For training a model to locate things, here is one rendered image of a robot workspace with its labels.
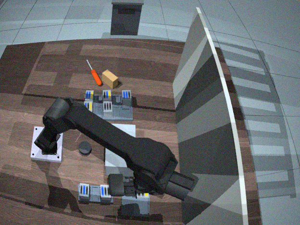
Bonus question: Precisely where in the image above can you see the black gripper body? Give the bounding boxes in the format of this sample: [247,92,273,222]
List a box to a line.
[108,174,158,197]

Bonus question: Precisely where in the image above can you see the orange screwdriver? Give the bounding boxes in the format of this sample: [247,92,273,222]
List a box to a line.
[87,60,102,86]

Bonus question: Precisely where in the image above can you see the dark grey cylinder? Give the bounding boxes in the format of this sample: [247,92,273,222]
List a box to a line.
[79,141,92,155]

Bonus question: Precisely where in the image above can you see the white wall panel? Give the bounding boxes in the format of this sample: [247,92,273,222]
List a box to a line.
[173,7,248,225]

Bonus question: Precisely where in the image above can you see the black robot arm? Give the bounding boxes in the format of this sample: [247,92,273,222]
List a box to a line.
[34,97,195,201]

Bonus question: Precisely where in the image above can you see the tan rectangular block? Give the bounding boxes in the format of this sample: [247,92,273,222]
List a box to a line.
[102,70,118,89]

